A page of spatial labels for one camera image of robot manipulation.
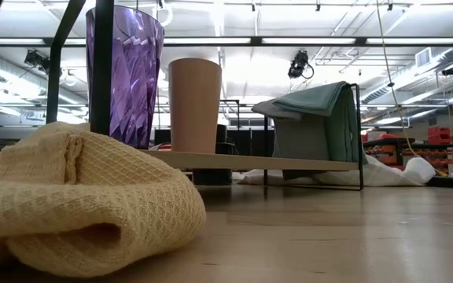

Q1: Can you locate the red storage bin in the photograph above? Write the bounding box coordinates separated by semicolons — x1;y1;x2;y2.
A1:
426;126;452;145

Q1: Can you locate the wooden board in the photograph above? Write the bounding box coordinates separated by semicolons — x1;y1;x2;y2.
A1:
45;0;365;192

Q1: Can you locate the grey cloth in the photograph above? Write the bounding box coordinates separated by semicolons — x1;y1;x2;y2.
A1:
251;97;330;162

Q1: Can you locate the silver ventilation duct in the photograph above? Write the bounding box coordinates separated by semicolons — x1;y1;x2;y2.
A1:
359;46;453;105

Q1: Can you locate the yellow hanging cable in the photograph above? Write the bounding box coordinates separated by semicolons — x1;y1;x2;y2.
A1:
375;0;447;178

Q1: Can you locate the black rack with orange bins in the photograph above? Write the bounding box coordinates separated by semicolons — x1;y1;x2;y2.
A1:
363;136;453;176

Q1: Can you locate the black rig camera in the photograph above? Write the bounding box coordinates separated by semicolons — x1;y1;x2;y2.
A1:
24;49;50;74
288;50;315;79

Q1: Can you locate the yellow waffle cloth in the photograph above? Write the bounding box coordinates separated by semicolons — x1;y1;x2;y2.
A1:
0;120;208;279

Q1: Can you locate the teal cloth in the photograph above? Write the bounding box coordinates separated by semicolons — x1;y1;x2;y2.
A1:
272;81;369;165

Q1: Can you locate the white cloth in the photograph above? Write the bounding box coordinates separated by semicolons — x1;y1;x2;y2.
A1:
232;155;436;188

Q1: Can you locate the peach plastic cup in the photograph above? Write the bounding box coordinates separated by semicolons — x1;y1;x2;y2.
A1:
168;57;223;154

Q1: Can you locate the purple faceted plastic tumbler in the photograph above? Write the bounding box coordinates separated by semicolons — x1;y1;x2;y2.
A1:
85;4;165;150

